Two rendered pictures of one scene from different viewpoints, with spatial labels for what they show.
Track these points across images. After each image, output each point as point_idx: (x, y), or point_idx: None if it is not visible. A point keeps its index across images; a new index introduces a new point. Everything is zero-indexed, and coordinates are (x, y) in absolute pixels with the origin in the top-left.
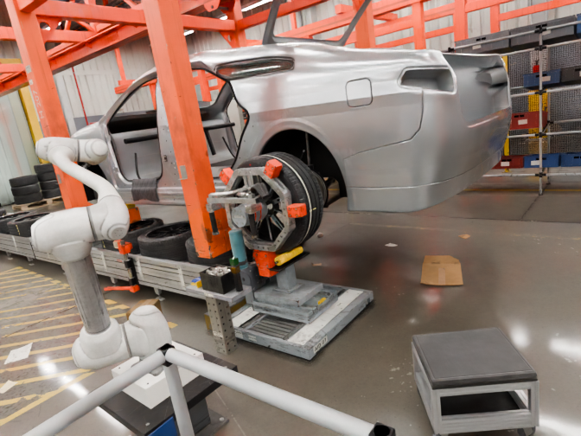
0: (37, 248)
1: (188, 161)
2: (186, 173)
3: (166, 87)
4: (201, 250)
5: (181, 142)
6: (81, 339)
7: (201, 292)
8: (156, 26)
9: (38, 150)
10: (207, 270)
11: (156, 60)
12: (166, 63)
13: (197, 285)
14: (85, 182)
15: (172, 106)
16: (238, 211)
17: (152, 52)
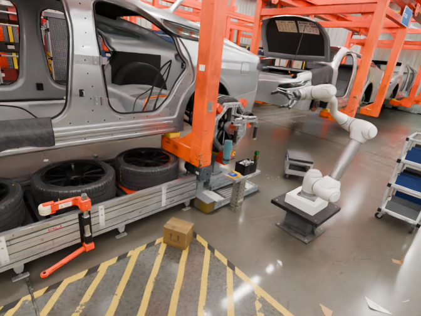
0: (374, 136)
1: (216, 98)
2: (212, 106)
3: (216, 42)
4: (205, 161)
5: (214, 84)
6: (339, 185)
7: (245, 177)
8: None
9: (336, 92)
10: (245, 163)
11: (215, 18)
12: (222, 24)
13: (240, 175)
14: (336, 110)
15: (216, 57)
16: (242, 127)
17: (213, 10)
